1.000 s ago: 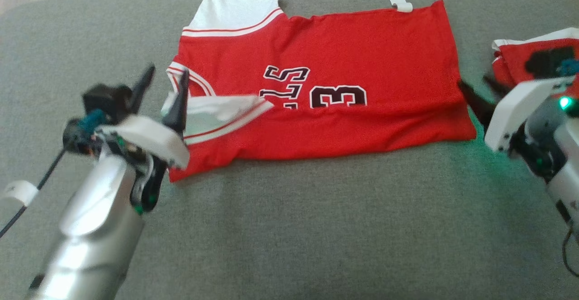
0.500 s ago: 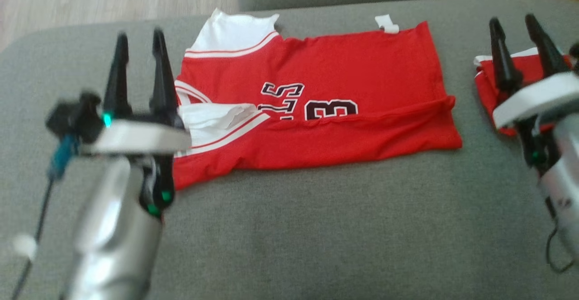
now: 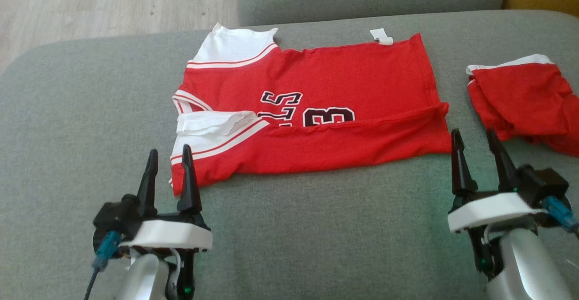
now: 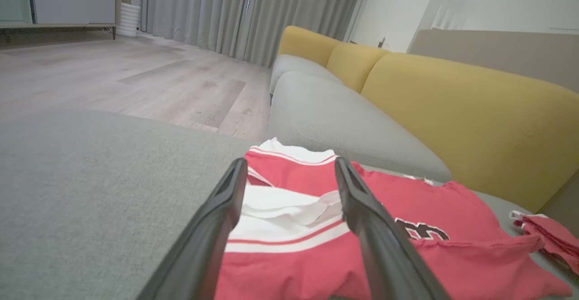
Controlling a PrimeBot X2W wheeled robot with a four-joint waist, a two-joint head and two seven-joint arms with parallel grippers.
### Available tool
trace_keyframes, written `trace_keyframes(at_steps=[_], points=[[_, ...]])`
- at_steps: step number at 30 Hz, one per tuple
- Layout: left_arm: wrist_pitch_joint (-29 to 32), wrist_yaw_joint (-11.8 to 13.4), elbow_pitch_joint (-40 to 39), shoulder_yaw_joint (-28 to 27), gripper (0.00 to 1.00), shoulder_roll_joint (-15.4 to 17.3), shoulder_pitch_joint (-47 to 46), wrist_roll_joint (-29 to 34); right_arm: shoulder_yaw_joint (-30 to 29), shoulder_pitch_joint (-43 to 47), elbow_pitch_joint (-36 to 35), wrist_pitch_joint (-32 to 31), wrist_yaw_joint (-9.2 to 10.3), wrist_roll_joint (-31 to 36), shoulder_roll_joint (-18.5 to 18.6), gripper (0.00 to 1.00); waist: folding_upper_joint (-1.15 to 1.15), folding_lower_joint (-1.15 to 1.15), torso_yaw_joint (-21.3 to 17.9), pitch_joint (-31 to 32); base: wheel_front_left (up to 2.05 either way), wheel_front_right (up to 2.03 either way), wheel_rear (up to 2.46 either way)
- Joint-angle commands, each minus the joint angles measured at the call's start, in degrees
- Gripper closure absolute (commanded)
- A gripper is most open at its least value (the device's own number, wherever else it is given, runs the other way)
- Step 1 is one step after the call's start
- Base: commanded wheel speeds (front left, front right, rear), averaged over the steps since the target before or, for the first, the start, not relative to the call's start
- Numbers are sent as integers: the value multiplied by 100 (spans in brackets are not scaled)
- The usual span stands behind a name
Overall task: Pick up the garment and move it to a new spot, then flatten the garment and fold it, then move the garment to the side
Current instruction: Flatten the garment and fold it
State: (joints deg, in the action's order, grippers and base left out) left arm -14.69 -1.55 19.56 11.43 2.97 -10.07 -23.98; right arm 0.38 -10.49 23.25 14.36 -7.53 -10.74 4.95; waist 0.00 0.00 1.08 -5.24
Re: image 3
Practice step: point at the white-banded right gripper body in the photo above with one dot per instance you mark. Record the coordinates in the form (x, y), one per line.
(488, 209)

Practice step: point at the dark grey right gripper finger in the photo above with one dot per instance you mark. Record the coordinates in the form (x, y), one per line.
(504, 169)
(460, 173)

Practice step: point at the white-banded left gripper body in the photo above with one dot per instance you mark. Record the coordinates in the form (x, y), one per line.
(172, 236)

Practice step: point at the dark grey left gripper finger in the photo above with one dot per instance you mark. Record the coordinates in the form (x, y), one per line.
(189, 191)
(148, 191)

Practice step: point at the red shorts white stripe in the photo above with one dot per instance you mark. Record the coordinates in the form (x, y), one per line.
(520, 96)

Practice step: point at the red basketball jersey white sleeves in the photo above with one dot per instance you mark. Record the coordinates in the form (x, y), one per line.
(344, 83)

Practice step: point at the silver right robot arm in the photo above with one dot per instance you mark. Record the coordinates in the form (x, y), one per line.
(529, 264)

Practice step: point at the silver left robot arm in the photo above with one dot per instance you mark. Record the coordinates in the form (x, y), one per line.
(144, 277)

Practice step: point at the large grey chaise seat cushion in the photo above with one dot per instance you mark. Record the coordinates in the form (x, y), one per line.
(90, 132)

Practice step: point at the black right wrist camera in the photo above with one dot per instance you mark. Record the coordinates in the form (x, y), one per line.
(543, 184)

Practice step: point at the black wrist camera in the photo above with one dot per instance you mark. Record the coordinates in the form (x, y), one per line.
(543, 184)
(113, 216)

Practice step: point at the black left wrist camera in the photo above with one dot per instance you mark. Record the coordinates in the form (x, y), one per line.
(113, 216)

